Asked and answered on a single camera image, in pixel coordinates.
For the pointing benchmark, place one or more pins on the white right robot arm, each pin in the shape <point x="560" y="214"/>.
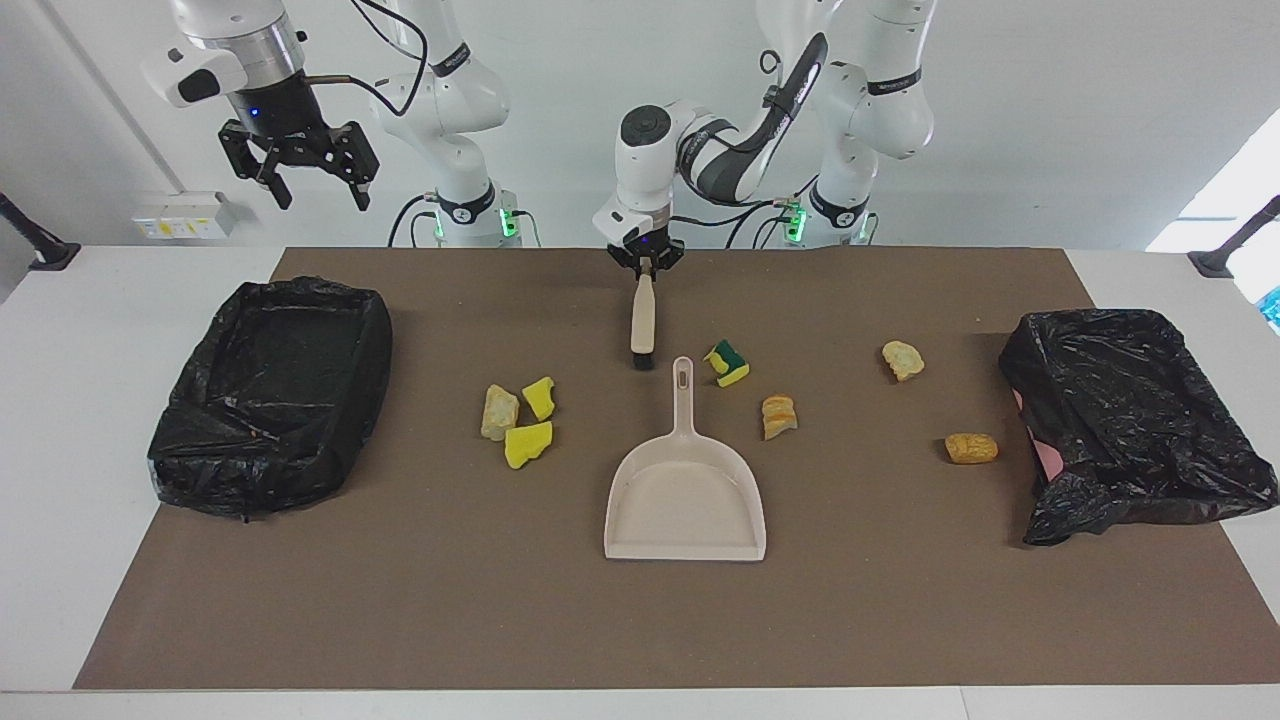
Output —
<point x="460" y="100"/>

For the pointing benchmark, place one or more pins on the brown table mat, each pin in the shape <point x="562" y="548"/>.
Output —
<point x="900" y="600"/>

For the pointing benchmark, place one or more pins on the beige hand brush black bristles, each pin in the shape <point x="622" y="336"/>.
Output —
<point x="643" y="320"/>

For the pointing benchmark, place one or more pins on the black angled stand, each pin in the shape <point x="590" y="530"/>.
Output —
<point x="1215" y="262"/>
<point x="55" y="255"/>

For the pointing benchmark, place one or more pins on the small yellow sponge piece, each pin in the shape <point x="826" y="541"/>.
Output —
<point x="540" y="398"/>

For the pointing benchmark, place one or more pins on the pale torn bread piece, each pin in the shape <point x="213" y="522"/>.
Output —
<point x="903" y="360"/>

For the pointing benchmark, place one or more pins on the large yellow sponge piece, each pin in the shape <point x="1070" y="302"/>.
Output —
<point x="527" y="445"/>

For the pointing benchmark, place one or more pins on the white wall socket box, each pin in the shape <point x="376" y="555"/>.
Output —
<point x="185" y="215"/>

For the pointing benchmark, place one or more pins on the curved green yellow sponge piece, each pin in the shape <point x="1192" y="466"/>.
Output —
<point x="727" y="365"/>

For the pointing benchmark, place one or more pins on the beige plastic dustpan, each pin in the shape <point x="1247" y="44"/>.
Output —
<point x="685" y="500"/>

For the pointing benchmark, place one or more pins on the striped croissant piece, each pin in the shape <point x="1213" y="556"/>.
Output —
<point x="779" y="417"/>

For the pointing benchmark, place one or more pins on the bin lined with black bag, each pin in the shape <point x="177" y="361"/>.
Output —
<point x="270" y="400"/>

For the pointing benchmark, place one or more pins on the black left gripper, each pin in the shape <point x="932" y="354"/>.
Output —
<point x="645" y="248"/>

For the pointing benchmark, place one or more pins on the pale grey bread chunk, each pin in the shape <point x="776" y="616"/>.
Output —
<point x="499" y="412"/>

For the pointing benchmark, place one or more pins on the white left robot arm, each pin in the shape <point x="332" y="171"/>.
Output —
<point x="880" y="110"/>

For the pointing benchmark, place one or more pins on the pink bin with black bag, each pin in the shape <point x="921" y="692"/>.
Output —
<point x="1130" y="420"/>

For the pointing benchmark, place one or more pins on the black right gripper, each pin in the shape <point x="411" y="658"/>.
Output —
<point x="285" y="125"/>

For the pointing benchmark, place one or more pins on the brown bread roll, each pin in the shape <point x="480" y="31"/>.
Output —
<point x="971" y="448"/>

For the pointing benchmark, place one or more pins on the blue plastic object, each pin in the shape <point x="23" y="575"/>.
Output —
<point x="1273" y="308"/>

